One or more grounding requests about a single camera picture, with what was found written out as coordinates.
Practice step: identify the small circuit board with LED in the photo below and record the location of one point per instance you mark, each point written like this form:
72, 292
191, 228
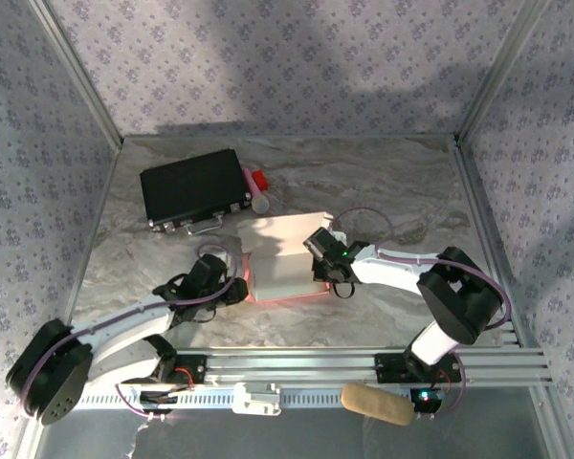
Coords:
426, 401

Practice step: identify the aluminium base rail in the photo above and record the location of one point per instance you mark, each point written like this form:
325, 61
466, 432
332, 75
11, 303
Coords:
292, 365

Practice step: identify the aluminium corner post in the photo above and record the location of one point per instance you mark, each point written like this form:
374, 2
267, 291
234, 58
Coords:
500, 72
76, 72

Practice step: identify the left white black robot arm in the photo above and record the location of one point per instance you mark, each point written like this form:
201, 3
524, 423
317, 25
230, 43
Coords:
124, 325

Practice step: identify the white plastic clip bracket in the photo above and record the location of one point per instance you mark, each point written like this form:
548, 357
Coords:
256, 404

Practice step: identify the aluminium rear floor rail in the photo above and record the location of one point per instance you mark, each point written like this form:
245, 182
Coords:
292, 137

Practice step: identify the pink toy microphone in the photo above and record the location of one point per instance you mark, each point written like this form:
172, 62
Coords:
260, 204

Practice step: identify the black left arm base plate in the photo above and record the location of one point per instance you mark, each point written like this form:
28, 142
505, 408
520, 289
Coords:
196, 370

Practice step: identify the pink and white paper box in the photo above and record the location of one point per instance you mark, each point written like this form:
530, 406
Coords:
282, 272

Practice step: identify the aluminium side floor rail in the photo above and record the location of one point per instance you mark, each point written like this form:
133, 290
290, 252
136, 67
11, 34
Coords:
463, 162
90, 239

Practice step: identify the red plastic block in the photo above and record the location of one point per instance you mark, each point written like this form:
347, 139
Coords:
259, 179

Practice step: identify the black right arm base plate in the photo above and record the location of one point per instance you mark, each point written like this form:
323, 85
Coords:
387, 370

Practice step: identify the tan foam roll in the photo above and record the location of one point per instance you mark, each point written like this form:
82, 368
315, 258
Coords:
378, 404

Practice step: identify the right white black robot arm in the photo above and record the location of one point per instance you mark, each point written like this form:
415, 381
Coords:
459, 296

